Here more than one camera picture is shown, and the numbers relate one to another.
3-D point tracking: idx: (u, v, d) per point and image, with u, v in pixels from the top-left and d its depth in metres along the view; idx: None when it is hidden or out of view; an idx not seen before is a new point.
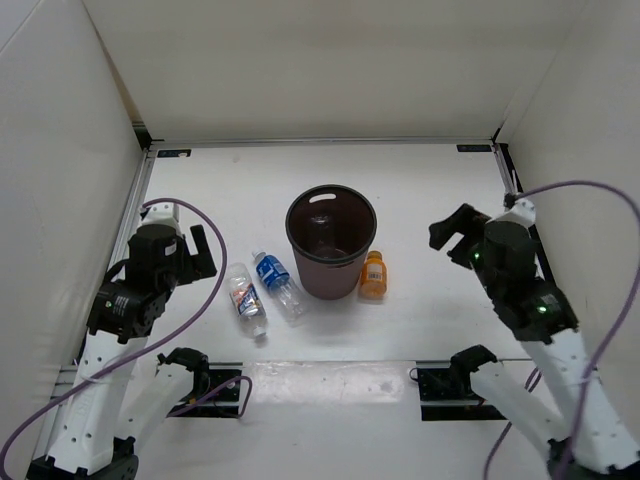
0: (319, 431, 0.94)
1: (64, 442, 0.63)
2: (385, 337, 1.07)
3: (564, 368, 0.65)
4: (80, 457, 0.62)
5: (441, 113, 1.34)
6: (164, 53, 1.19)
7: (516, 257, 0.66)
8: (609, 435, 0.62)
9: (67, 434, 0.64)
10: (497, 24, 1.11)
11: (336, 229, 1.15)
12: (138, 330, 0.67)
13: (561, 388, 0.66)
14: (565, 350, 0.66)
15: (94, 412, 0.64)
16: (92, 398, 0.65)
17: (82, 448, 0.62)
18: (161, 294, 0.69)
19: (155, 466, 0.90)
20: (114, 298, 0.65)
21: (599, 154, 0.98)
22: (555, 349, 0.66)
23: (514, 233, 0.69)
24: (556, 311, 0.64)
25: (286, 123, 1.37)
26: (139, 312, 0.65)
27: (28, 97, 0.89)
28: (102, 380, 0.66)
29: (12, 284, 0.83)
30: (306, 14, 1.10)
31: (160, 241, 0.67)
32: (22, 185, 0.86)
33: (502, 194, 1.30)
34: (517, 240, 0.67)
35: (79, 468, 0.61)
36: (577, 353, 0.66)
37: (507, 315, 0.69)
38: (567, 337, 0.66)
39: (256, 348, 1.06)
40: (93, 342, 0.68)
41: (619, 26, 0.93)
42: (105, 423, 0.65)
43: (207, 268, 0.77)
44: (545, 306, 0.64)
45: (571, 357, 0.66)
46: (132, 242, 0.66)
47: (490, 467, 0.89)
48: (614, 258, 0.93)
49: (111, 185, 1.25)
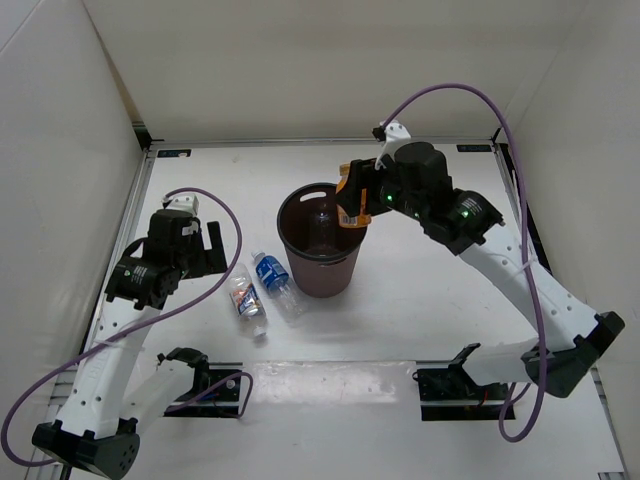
0: (319, 430, 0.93)
1: (73, 406, 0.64)
2: (385, 337, 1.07)
3: (504, 261, 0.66)
4: (88, 419, 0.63)
5: (441, 113, 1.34)
6: (165, 54, 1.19)
7: (429, 173, 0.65)
8: (565, 309, 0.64)
9: (77, 397, 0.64)
10: (496, 25, 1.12)
11: (328, 228, 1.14)
12: (154, 299, 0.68)
13: (511, 286, 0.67)
14: (500, 243, 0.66)
15: (105, 377, 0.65)
16: (105, 361, 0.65)
17: (91, 412, 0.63)
18: (175, 271, 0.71)
19: (154, 466, 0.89)
20: (133, 267, 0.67)
21: (600, 154, 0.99)
22: (488, 245, 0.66)
23: (419, 152, 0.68)
24: (478, 215, 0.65)
25: (286, 123, 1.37)
26: (156, 282, 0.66)
27: (28, 95, 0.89)
28: (115, 345, 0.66)
29: (11, 283, 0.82)
30: (307, 15, 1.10)
31: (179, 220, 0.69)
32: (22, 183, 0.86)
33: (501, 195, 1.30)
34: (425, 156, 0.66)
35: (87, 431, 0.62)
36: (512, 244, 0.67)
37: (441, 235, 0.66)
38: (496, 232, 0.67)
39: (256, 348, 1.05)
40: (110, 307, 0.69)
41: (620, 27, 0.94)
42: (115, 390, 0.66)
43: (220, 261, 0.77)
44: (468, 210, 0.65)
45: (506, 248, 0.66)
46: (155, 220, 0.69)
47: (489, 466, 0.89)
48: (615, 257, 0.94)
49: (111, 184, 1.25)
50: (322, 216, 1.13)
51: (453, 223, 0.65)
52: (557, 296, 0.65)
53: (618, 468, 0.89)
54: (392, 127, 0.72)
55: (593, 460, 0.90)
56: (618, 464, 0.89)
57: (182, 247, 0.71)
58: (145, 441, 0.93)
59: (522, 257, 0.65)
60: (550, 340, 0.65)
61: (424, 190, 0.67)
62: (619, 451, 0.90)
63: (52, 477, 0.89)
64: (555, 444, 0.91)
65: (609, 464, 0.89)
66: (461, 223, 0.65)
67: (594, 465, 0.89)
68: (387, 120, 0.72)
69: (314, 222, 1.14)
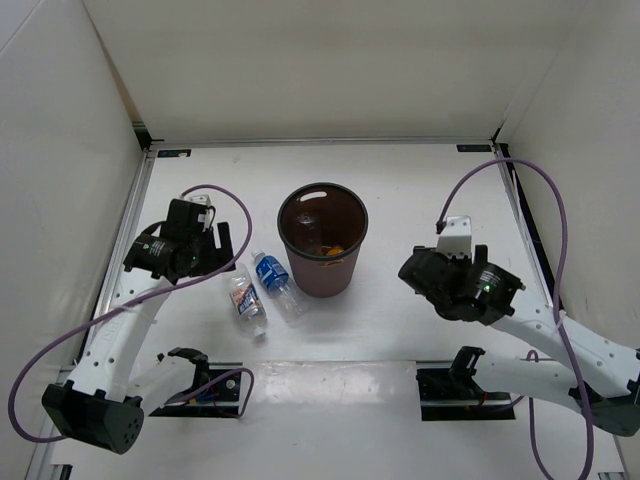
0: (320, 431, 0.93)
1: (85, 368, 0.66)
2: (385, 336, 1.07)
3: (538, 325, 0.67)
4: (101, 379, 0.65)
5: (441, 113, 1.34)
6: (165, 54, 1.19)
7: (425, 269, 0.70)
8: (608, 357, 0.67)
9: (89, 359, 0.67)
10: (496, 25, 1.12)
11: (313, 228, 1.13)
12: (170, 273, 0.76)
13: (546, 344, 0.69)
14: (528, 309, 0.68)
15: (120, 340, 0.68)
16: (120, 326, 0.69)
17: (104, 372, 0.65)
18: (189, 251, 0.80)
19: (153, 467, 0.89)
20: (150, 243, 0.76)
21: (600, 154, 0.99)
22: (519, 315, 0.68)
23: (412, 257, 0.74)
24: (499, 283, 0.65)
25: (286, 123, 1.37)
26: (171, 257, 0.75)
27: (28, 96, 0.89)
28: (132, 309, 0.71)
29: (12, 283, 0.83)
30: (306, 15, 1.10)
31: (195, 208, 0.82)
32: (22, 184, 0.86)
33: (501, 195, 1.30)
34: (417, 258, 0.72)
35: (98, 390, 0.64)
36: (540, 305, 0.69)
37: (472, 314, 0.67)
38: (522, 298, 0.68)
39: (256, 348, 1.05)
40: (127, 277, 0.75)
41: (620, 27, 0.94)
42: (125, 355, 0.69)
43: (228, 248, 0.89)
44: (487, 283, 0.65)
45: (536, 312, 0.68)
46: (174, 205, 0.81)
47: (488, 466, 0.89)
48: (615, 257, 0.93)
49: (111, 183, 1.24)
50: (309, 219, 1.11)
51: (478, 299, 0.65)
52: (595, 346, 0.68)
53: (618, 468, 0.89)
54: (452, 221, 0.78)
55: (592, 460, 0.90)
56: (618, 464, 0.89)
57: (196, 232, 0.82)
58: (144, 442, 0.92)
59: (552, 318, 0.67)
60: (595, 384, 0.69)
61: (433, 286, 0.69)
62: (618, 452, 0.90)
63: (53, 476, 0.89)
64: (555, 443, 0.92)
65: (609, 464, 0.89)
66: (485, 298, 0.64)
67: (594, 466, 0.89)
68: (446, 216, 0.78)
69: (303, 224, 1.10)
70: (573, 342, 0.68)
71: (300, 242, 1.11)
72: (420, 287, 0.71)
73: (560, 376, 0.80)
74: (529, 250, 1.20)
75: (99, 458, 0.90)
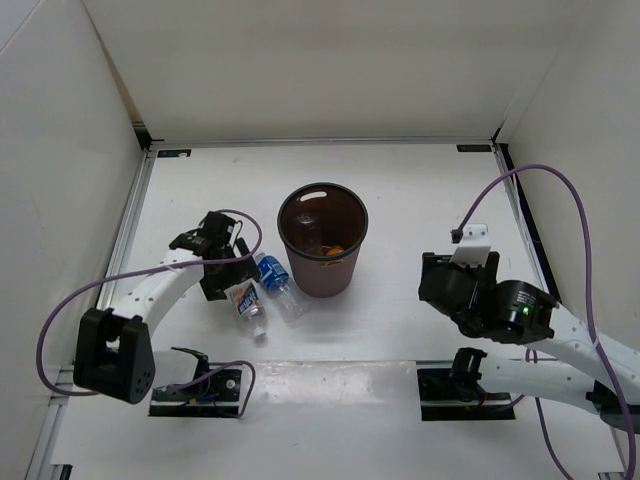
0: (320, 430, 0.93)
1: (126, 300, 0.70)
2: (385, 336, 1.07)
3: (576, 344, 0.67)
4: (139, 308, 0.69)
5: (440, 113, 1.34)
6: (164, 54, 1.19)
7: (454, 291, 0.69)
8: None
9: (130, 295, 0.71)
10: (496, 25, 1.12)
11: (313, 229, 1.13)
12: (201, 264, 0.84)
13: (583, 363, 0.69)
14: (566, 329, 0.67)
15: (161, 286, 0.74)
16: (164, 277, 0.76)
17: (143, 305, 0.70)
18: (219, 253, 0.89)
19: (153, 467, 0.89)
20: (194, 235, 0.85)
21: (600, 154, 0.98)
22: (560, 336, 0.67)
23: (439, 278, 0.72)
24: (534, 302, 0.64)
25: (286, 123, 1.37)
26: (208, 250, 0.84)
27: (27, 96, 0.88)
28: (175, 270, 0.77)
29: (11, 284, 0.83)
30: (306, 15, 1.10)
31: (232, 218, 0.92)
32: (21, 184, 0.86)
33: (501, 195, 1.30)
34: (444, 280, 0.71)
35: (136, 314, 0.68)
36: (576, 323, 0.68)
37: (509, 337, 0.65)
38: (560, 317, 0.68)
39: (256, 348, 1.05)
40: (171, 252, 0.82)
41: (621, 27, 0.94)
42: (161, 302, 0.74)
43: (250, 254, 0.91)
44: (522, 305, 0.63)
45: (573, 331, 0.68)
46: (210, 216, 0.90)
47: (488, 466, 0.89)
48: (616, 257, 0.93)
49: (111, 183, 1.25)
50: (310, 219, 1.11)
51: (516, 322, 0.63)
52: (630, 360, 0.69)
53: (618, 468, 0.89)
54: (468, 230, 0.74)
55: (592, 461, 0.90)
56: (619, 464, 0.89)
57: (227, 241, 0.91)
58: (143, 442, 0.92)
59: (590, 336, 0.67)
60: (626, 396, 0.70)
61: (462, 307, 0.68)
62: (619, 452, 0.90)
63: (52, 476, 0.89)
64: (556, 443, 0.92)
65: (609, 464, 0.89)
66: (523, 320, 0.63)
67: (594, 466, 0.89)
68: (462, 225, 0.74)
69: (303, 224, 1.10)
70: (610, 358, 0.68)
71: (300, 242, 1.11)
72: (450, 308, 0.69)
73: (573, 380, 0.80)
74: (529, 250, 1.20)
75: (98, 458, 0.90)
